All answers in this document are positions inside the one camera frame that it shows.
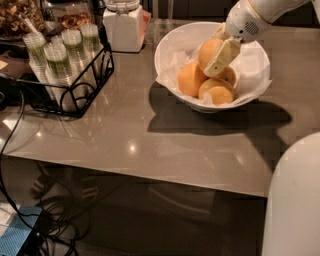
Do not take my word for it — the bowl of brown snacks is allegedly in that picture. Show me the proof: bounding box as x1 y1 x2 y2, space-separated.
0 0 45 40

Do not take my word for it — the white paper bowl liner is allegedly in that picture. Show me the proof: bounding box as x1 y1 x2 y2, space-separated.
155 26 274 108

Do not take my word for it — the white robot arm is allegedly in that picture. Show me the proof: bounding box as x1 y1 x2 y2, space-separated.
204 0 320 256

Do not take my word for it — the black device at left edge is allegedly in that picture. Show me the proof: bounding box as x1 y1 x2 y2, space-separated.
0 73 22 111

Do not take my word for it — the white lidded storage jar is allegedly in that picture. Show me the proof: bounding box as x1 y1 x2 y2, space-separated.
103 0 143 53

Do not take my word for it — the blue box on floor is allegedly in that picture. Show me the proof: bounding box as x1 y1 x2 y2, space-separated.
0 203 42 256

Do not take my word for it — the orange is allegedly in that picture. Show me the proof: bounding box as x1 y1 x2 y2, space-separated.
198 78 234 106
178 61 208 97
217 67 237 86
198 38 223 71

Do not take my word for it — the white ceramic bowl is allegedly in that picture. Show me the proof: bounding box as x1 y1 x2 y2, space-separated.
153 21 272 114

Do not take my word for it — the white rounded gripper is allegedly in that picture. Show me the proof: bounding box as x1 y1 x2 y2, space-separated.
204 0 270 77

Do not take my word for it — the tray of brown pastries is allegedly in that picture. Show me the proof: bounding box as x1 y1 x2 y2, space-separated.
58 12 91 30

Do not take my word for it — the black wire basket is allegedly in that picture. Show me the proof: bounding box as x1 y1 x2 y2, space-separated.
17 34 114 117

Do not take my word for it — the black cable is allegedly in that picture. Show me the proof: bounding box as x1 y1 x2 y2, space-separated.
0 71 101 256

